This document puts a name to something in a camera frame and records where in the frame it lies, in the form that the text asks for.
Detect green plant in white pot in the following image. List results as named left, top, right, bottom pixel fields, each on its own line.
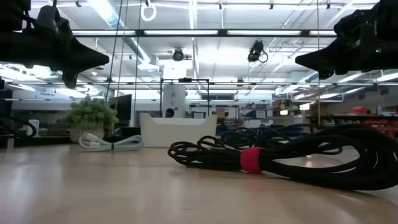
left=62, top=95, right=119, bottom=144

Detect black round overhead camera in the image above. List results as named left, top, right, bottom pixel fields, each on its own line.
left=172, top=48, right=185, bottom=62

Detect red storage bins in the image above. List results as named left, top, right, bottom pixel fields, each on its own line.
left=353, top=106, right=398, bottom=138

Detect white tower air purifier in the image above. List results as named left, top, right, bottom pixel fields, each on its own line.
left=161, top=84, right=187, bottom=119

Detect black computer monitor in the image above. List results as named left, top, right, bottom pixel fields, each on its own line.
left=108, top=94, right=133, bottom=128

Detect white hanging ring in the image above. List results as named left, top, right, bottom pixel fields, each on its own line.
left=140, top=2, right=157, bottom=22

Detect black hanging cable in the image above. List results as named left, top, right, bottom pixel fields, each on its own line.
left=104, top=0, right=124, bottom=102

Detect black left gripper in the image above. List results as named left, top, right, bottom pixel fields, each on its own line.
left=0, top=4, right=110, bottom=89

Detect white plastic bin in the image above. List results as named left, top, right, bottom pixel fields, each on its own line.
left=139, top=112, right=218, bottom=148

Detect black metal rig frame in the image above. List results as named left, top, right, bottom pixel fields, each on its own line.
left=159, top=77, right=210, bottom=118

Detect thin vertical pole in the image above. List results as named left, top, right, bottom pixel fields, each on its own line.
left=316, top=0, right=322, bottom=125

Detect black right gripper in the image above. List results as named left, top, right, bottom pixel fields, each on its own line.
left=294, top=8, right=398, bottom=80

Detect black table edge frame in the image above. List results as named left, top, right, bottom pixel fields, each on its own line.
left=0, top=135, right=81, bottom=149

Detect black overhead frame beam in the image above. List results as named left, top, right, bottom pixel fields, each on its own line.
left=71, top=29, right=338, bottom=39

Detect black cable with red strap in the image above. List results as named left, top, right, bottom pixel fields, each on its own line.
left=167, top=124, right=398, bottom=191

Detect black camera with cable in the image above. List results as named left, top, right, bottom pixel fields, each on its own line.
left=247, top=39, right=269, bottom=64

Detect white USB-C cable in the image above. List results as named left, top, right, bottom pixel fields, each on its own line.
left=78, top=132, right=144, bottom=152

